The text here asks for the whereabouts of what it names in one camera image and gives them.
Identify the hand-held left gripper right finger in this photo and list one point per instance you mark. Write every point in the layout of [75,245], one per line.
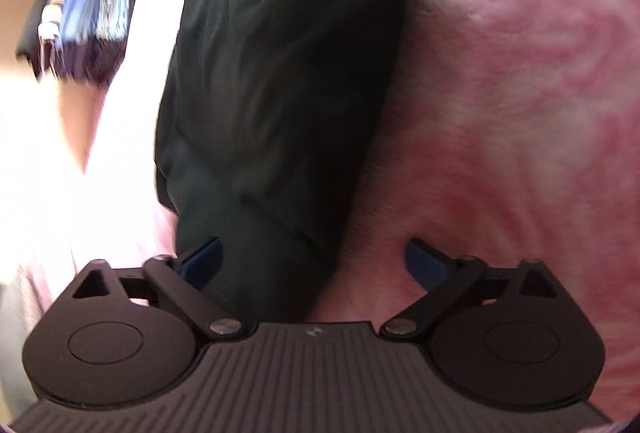
[425,265]

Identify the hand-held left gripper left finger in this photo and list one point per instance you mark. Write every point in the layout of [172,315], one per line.
[200,263]

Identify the dark teal long-sleeved shirt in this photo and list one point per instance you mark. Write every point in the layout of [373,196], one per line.
[280,88]

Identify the stack of folded clothes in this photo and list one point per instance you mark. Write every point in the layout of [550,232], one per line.
[80,23]

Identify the pink floral bed blanket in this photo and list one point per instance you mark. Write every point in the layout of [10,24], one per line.
[500,113]

